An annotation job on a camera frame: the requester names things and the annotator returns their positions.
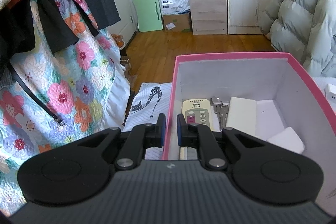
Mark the black hanging garment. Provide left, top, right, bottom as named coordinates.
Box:
left=1, top=0, right=120, bottom=71

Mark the floral quilt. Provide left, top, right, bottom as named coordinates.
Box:
left=1, top=0, right=130, bottom=216

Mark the silver key bunch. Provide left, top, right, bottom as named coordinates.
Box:
left=211, top=97, right=229, bottom=131

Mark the white power adapter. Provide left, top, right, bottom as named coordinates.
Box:
left=267, top=127, right=305, bottom=154

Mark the white cat-print table cloth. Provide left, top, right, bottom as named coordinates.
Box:
left=116, top=83, right=172, bottom=169

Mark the pink cardboard box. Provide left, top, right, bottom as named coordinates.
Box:
left=163, top=52, right=335, bottom=215

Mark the black strap with buckle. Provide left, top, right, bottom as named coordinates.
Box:
left=7, top=63, right=66, bottom=127

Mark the beige air conditioner remote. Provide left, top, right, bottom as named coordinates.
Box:
left=179, top=98, right=213, bottom=160

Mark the grey puffer jacket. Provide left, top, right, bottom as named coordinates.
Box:
left=260, top=0, right=335, bottom=77

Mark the brown cardboard box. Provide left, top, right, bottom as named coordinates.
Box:
left=163, top=12, right=192, bottom=32

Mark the white charger block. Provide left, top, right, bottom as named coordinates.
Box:
left=325, top=83, right=336, bottom=103

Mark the white printed package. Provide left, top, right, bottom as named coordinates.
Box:
left=161, top=0, right=190, bottom=15

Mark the green folding table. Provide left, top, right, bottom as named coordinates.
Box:
left=132, top=0, right=163, bottom=32

